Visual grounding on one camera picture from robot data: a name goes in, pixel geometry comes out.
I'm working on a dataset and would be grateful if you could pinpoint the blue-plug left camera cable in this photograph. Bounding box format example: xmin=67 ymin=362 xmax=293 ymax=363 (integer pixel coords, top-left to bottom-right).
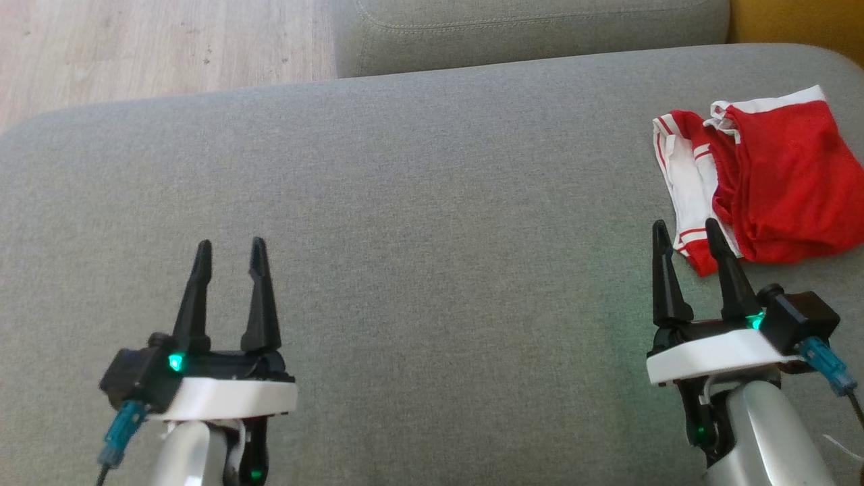
xmin=96 ymin=399 xmax=149 ymax=486

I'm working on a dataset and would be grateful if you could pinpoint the blue-plug camera cable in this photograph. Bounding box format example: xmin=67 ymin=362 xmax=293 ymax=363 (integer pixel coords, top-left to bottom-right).
xmin=96 ymin=399 xmax=149 ymax=486
xmin=796 ymin=335 xmax=864 ymax=434

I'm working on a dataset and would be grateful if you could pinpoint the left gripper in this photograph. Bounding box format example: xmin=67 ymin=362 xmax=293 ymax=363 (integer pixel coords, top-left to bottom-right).
xmin=148 ymin=236 xmax=298 ymax=422

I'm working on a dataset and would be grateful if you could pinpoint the grey sofa seat cushion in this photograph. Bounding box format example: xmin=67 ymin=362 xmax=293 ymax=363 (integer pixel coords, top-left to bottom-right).
xmin=333 ymin=0 xmax=732 ymax=79

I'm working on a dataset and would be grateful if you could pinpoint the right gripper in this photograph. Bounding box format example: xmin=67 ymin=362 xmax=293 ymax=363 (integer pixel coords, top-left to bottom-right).
xmin=645 ymin=217 xmax=788 ymax=387

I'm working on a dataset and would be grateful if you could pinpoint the blue-plug right camera cable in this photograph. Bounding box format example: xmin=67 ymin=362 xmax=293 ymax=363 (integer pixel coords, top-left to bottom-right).
xmin=796 ymin=335 xmax=864 ymax=434

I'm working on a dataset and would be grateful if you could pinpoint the red and white garment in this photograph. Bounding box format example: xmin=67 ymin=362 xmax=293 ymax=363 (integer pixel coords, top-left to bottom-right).
xmin=651 ymin=84 xmax=864 ymax=278

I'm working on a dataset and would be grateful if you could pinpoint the wide yellow sofa backrest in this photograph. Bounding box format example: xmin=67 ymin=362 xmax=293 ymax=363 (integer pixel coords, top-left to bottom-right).
xmin=728 ymin=0 xmax=864 ymax=69

